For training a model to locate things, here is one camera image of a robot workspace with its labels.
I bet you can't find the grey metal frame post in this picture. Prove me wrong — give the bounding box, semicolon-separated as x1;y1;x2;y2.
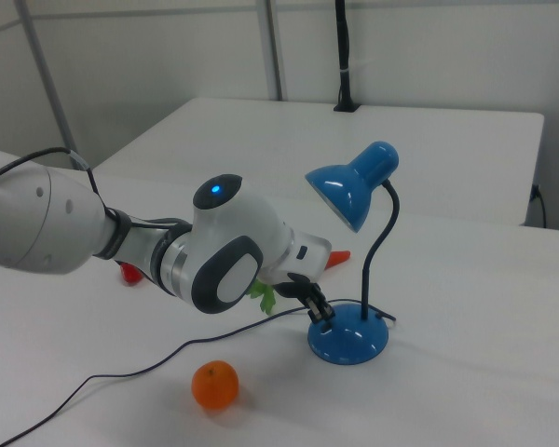
256;0;286;102
12;0;86;172

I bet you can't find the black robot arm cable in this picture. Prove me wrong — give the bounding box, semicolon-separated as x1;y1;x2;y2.
0;147;193;230

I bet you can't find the orange toy carrot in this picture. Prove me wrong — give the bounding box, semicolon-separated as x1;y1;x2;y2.
245;250;352;316

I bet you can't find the orange toy mandarin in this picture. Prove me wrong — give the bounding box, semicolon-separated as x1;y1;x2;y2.
191;359;239;412

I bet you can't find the black wall cable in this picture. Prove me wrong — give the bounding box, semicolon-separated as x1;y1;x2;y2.
530;183;549;229

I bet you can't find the blue desk lamp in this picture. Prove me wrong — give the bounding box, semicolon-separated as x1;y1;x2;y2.
304;141;401;366

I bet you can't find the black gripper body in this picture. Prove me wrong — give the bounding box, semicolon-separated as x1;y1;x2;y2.
273;273;320;303

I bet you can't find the white background table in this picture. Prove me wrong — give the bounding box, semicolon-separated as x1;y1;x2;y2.
91;96;545;227

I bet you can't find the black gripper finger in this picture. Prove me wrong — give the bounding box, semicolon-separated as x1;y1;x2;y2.
304;292;329;325
312;285;336;321

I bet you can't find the red toy strawberry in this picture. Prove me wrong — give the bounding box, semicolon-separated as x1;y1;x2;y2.
119;262;144;286

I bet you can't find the dark lamp power cord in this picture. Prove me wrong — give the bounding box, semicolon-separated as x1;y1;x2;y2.
0;300;398;447

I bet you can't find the black pole with base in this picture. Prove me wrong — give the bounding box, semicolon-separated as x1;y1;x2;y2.
333;0;362;114

